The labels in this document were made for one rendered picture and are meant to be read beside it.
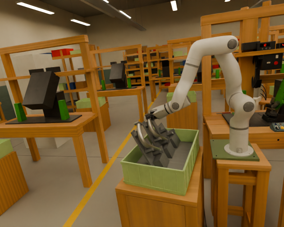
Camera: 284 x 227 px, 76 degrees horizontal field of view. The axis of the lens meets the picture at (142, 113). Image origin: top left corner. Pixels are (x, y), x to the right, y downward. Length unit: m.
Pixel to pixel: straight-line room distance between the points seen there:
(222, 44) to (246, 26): 1.08
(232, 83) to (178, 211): 0.85
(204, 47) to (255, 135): 0.91
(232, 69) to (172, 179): 0.76
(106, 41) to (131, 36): 1.70
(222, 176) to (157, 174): 0.50
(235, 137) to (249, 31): 1.21
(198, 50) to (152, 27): 10.94
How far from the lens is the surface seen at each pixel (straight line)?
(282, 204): 2.07
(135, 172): 1.22
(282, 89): 2.05
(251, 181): 1.51
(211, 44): 1.21
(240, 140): 1.42
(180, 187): 1.15
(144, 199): 1.25
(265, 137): 1.82
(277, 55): 2.23
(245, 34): 2.24
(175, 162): 1.37
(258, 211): 1.65
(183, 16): 12.01
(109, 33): 12.83
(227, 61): 1.29
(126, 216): 1.42
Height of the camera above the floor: 1.57
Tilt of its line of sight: 16 degrees down
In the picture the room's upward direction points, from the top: 6 degrees counter-clockwise
